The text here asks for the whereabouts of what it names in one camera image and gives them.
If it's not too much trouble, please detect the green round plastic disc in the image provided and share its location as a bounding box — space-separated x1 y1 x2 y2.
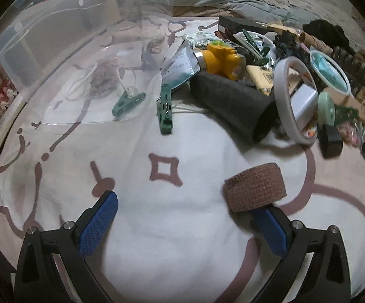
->
317 92 336 128

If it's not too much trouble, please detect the large white embroidery hoop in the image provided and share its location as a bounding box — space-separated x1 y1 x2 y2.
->
274 57 318 146

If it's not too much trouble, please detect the black foam cylinder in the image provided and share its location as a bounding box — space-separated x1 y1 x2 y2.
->
189 72 278 144

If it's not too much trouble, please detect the green plastic clip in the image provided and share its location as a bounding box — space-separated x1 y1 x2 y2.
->
112 92 146 118
156 84 173 135

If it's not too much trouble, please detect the teal filled white hoop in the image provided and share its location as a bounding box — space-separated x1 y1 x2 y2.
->
310 49 351 96

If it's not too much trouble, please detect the clear plastic storage bin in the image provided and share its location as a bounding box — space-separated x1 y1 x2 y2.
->
0 0 174 125

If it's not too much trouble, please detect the yellow toy block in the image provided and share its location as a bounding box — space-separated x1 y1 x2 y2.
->
193 40 247 81

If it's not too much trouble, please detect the black box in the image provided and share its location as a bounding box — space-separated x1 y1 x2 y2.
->
218 16 270 40

